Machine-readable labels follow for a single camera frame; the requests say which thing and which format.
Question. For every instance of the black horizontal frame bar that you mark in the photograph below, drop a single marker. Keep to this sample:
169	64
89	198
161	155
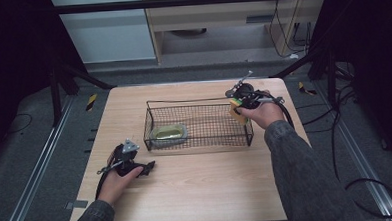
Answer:
179	2

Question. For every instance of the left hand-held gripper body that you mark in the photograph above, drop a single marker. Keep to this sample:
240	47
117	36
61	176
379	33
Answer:
124	162

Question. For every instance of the white cabinet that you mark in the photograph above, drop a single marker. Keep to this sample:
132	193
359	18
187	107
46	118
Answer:
107	34

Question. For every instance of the yellow and black tape strip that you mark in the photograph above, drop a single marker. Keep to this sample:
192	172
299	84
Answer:
306	89
91	102

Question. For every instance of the dark curtain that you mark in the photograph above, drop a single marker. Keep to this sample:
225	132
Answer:
15	65
375	49

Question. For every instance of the light wooden desk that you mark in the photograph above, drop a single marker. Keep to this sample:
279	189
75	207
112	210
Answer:
213	14

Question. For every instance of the person's right hand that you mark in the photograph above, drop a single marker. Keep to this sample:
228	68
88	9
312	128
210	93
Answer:
267	115

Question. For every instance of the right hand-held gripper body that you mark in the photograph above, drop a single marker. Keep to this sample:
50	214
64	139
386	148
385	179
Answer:
248	94

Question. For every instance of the grey tape patch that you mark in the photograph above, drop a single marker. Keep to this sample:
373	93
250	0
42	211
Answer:
76	204

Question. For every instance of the yellow and green sponge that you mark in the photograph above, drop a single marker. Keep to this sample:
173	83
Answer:
234	111

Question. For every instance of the black metal stand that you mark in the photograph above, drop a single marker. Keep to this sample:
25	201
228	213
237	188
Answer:
55	96
331	81

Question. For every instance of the person's left hand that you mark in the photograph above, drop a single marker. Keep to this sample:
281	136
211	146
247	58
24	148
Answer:
114	187

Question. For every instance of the aluminium floor rail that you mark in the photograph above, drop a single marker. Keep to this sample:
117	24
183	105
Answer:
363	170
36	171

